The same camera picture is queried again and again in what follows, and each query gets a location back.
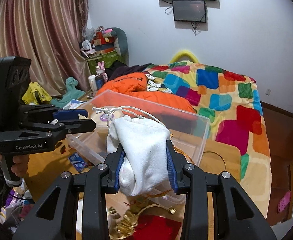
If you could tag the teal dinosaur plush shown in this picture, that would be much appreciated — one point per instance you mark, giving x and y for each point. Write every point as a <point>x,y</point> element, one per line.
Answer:
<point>71,93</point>

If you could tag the green gift box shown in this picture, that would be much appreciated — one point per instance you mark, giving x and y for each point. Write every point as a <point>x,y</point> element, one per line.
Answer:
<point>108,59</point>

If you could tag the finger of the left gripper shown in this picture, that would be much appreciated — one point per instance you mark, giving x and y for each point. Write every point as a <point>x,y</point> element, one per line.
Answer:
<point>78,126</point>
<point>69,114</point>

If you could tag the round tub purple label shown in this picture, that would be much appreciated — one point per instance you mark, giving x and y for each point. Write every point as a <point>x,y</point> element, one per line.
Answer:
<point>103,118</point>

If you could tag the colourful patchwork quilt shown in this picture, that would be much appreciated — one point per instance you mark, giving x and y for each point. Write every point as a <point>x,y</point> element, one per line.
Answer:
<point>232,104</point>

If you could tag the orange puffer jacket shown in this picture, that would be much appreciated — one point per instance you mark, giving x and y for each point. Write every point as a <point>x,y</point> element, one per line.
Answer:
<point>135,85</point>

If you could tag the clear plastic storage bin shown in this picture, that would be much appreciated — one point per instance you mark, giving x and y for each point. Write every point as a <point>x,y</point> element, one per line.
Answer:
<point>188,132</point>

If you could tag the yellow garment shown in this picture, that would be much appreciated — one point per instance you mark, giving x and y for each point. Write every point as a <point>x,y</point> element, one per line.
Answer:
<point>36,95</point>

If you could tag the small black wall monitor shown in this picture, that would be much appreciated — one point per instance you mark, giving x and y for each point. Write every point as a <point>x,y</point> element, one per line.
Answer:
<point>189,11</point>

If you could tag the gold fabric pouch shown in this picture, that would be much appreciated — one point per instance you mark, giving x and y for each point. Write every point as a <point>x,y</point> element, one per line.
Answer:
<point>123,226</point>

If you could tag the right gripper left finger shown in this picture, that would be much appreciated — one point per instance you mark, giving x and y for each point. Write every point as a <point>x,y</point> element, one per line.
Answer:
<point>54,214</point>

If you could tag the pink bunny toy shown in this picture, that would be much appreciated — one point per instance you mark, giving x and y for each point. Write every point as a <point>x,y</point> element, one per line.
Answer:
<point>100,69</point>

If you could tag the person's left hand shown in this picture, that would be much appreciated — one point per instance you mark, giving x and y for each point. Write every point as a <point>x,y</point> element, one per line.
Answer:
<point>20,165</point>

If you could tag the pink satin curtain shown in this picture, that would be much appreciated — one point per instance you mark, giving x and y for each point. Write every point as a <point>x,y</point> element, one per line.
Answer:
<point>48,32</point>

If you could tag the pink slipper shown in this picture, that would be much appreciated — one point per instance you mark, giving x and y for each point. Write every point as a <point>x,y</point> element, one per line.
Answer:
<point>284,202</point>

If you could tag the yellow curved pillow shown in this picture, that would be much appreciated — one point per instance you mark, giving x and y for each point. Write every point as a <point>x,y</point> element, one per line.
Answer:
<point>184,54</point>

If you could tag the white drawstring cloth pouch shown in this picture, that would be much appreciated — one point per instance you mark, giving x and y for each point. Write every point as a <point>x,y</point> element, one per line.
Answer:
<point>143,139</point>

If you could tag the small dark blue card box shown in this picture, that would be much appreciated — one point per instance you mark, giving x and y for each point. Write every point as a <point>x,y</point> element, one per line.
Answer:
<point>77,162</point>

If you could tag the dark purple garment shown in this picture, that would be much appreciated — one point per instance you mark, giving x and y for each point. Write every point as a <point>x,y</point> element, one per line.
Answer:
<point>118,69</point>

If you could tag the grey plush cushion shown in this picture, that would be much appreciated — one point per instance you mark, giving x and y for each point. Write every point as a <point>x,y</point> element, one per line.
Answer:
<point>120,41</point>

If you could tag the red cloth pouch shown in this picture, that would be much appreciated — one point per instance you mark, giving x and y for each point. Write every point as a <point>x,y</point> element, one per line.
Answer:
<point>151,227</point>

